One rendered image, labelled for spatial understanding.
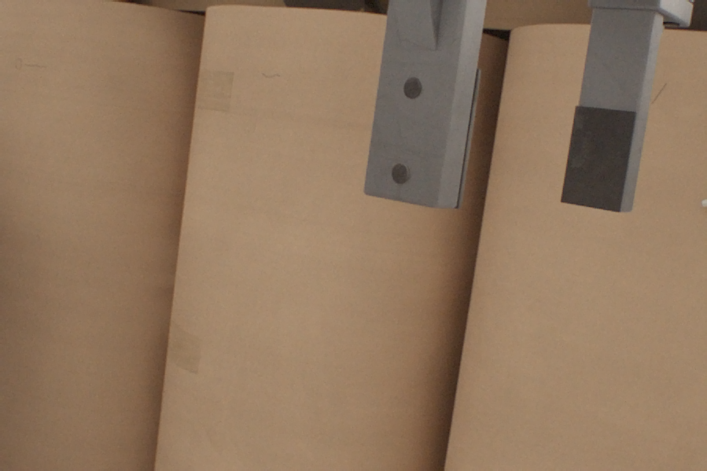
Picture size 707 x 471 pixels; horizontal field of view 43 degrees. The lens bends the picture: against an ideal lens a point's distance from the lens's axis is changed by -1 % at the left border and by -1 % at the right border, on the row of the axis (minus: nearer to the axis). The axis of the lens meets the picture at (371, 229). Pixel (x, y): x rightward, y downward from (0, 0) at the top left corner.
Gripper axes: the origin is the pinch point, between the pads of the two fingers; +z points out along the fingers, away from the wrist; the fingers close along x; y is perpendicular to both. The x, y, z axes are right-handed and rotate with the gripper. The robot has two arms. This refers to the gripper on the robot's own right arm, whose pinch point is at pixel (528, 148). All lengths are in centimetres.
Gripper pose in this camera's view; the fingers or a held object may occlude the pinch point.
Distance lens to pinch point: 31.6
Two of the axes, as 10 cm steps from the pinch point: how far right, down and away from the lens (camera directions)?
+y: 7.9, 1.7, -5.9
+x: 6.0, -0.1, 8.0
